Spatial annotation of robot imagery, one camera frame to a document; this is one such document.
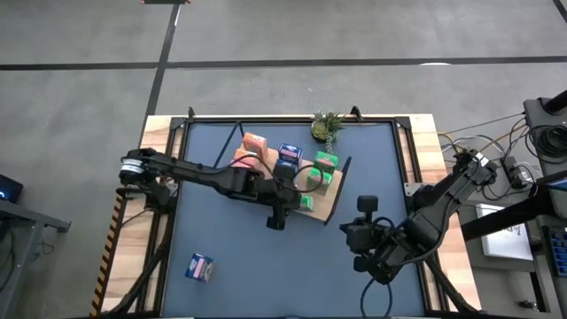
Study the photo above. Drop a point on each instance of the gray equipment cart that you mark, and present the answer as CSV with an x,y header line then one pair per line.
x,y
542,119

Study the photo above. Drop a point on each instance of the black metal table frame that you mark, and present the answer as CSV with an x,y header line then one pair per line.
x,y
288,120

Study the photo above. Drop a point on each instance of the wooden shelf with black frame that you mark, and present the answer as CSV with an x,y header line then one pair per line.
x,y
325,204

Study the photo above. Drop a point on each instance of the blue Frosted Flakes cereal box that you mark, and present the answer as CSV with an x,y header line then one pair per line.
x,y
199,267
290,153

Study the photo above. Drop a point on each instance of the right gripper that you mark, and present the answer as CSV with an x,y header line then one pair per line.
x,y
363,237

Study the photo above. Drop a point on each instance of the small potted succulent plant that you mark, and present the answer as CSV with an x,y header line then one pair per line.
x,y
320,129

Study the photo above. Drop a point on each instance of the black frame clamp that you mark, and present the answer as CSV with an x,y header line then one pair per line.
x,y
191,112
355,112

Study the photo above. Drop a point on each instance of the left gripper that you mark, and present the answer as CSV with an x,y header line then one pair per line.
x,y
283,195

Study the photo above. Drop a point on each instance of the black equipment stand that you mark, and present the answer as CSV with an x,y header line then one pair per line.
x,y
500,219

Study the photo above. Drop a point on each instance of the black power adapter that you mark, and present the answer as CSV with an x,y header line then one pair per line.
x,y
514,170

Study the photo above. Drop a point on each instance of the gray metal cart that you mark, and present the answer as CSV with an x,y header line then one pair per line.
x,y
26,215

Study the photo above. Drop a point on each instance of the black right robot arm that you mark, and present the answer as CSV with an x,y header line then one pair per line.
x,y
443,208

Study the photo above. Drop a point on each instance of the white board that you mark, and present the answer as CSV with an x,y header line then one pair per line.
x,y
505,243

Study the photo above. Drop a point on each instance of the dark blue-lit device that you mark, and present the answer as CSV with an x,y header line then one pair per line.
x,y
10,188

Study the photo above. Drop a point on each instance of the yellow black hazard tape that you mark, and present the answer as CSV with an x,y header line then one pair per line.
x,y
106,261

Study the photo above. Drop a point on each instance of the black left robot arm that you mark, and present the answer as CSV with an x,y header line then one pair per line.
x,y
195,170

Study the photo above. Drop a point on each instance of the green Apple Jacks cereal box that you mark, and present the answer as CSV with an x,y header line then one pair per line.
x,y
326,160
320,179
307,203

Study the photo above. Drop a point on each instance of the backlit keyboard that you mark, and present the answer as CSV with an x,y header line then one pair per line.
x,y
560,252

